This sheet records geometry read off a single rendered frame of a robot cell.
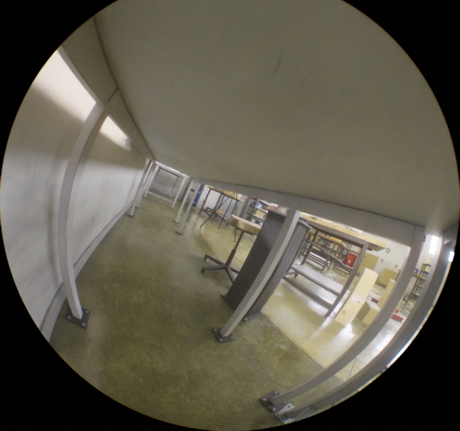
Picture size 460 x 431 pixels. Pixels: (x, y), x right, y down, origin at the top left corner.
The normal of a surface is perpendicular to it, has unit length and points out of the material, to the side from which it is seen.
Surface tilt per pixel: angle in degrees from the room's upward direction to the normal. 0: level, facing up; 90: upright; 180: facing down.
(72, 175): 90
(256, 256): 90
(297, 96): 180
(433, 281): 90
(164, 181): 90
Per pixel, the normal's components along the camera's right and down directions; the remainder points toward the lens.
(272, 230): -0.71, -0.33
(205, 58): -0.40, 0.91
